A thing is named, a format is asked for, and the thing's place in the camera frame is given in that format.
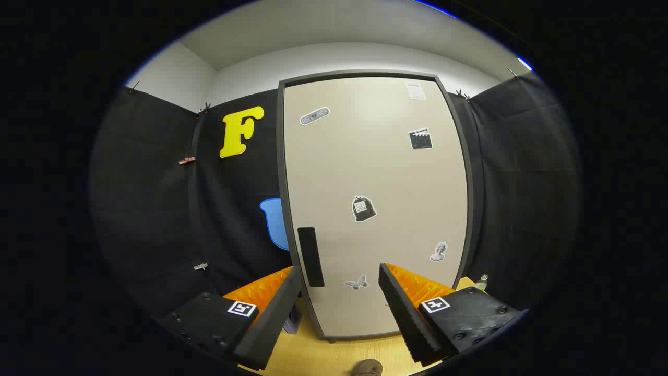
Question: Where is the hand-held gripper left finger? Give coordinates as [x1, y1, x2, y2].
[157, 265, 303, 371]

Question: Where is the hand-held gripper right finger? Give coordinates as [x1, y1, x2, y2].
[378, 263, 525, 366]

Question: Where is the beige shoe cabinet door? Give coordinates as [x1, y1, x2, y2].
[283, 77, 469, 337]

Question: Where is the dark grey shoe cabinet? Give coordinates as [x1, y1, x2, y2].
[277, 70, 474, 343]

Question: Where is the black backdrop cloth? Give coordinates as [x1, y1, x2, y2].
[89, 70, 582, 319]

